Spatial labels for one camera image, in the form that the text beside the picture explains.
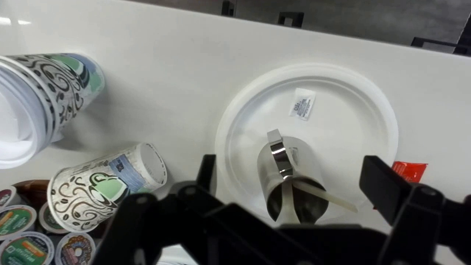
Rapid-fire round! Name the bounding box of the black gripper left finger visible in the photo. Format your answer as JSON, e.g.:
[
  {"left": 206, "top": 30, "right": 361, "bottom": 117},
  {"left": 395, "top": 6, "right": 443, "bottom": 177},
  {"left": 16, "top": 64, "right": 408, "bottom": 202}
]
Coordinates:
[{"left": 178, "top": 153, "right": 233, "bottom": 218}]

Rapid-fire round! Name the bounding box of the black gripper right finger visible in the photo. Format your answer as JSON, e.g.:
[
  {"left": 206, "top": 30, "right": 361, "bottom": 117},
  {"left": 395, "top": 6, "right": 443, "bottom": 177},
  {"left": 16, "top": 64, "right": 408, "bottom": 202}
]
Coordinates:
[{"left": 359, "top": 155, "right": 446, "bottom": 265}]

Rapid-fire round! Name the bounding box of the silver metal cup with handle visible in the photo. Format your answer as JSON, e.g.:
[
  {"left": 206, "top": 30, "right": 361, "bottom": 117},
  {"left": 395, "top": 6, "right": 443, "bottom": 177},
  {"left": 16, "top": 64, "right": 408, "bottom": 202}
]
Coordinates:
[{"left": 256, "top": 128, "right": 359, "bottom": 228}]

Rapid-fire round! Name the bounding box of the white paper plate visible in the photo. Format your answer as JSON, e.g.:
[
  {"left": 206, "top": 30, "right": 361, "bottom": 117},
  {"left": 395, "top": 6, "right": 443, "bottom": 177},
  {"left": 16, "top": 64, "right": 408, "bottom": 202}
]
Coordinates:
[{"left": 214, "top": 62, "right": 400, "bottom": 218}]

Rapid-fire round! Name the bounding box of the single patterned paper cup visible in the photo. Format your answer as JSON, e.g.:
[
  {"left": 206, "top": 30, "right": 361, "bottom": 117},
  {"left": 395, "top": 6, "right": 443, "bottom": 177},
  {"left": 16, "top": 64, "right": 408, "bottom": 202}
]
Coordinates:
[{"left": 46, "top": 142, "right": 169, "bottom": 236}]

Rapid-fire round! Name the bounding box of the short patterned paper cup stack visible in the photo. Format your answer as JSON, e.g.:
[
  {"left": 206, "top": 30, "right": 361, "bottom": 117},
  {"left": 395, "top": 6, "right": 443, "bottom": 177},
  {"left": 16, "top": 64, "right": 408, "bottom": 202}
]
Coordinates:
[{"left": 0, "top": 52, "right": 106, "bottom": 171}]

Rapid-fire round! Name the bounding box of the red sachet packet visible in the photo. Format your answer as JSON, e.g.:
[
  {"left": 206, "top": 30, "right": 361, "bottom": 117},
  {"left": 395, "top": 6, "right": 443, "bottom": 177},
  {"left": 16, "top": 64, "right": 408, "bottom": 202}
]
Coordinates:
[{"left": 390, "top": 159, "right": 428, "bottom": 186}]

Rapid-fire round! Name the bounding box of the coffee pod with foil lid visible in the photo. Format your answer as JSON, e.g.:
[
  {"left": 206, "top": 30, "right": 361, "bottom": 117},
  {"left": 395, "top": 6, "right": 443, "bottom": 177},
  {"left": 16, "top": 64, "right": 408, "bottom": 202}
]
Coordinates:
[
  {"left": 0, "top": 203, "right": 38, "bottom": 242},
  {"left": 53, "top": 231, "right": 97, "bottom": 265},
  {"left": 37, "top": 202, "right": 68, "bottom": 236},
  {"left": 0, "top": 230, "right": 56, "bottom": 265},
  {"left": 0, "top": 186, "right": 19, "bottom": 211}
]

